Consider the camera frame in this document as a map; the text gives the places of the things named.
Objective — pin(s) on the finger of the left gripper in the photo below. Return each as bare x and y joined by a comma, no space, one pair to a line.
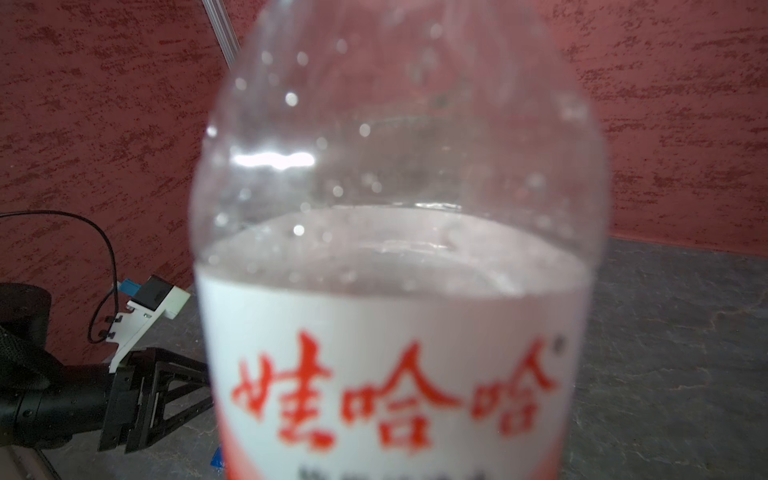
173,390

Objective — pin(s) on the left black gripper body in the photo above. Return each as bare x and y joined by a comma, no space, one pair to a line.
44,403

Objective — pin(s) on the white red Wahaha bottle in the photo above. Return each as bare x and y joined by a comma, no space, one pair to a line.
397,222

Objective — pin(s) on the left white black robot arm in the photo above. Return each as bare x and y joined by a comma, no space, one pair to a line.
25,312

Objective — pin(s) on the left corner aluminium profile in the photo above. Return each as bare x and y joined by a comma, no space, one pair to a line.
223,29

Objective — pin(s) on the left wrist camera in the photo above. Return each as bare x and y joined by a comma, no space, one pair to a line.
151,301

